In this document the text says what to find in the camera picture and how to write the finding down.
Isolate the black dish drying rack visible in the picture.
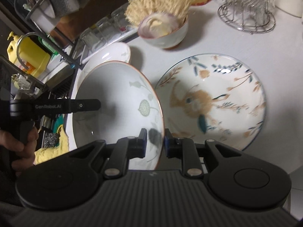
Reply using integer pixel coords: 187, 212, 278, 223
13, 0, 140, 65

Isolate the white plate with green pattern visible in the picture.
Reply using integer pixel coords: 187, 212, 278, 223
79, 42, 131, 84

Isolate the white floral orange patterned plate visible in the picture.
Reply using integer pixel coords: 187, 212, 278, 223
155, 53, 266, 150

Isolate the metal wire glass rack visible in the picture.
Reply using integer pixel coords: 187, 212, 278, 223
217, 0, 276, 34

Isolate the yellow dish cloth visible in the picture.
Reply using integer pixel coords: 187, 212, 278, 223
34, 125, 69, 165

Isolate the small bowl with garlic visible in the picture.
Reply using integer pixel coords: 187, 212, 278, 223
137, 12, 188, 49

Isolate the white bowl with lotus pattern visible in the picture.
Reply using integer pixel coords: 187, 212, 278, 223
72, 61, 164, 170

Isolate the chrome kitchen faucet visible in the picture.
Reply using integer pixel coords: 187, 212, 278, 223
16, 32, 80, 70

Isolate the yellow dish soap bottle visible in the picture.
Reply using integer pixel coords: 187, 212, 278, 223
7, 31, 51, 78

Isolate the person's left hand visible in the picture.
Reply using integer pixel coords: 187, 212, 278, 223
1, 126, 38, 176

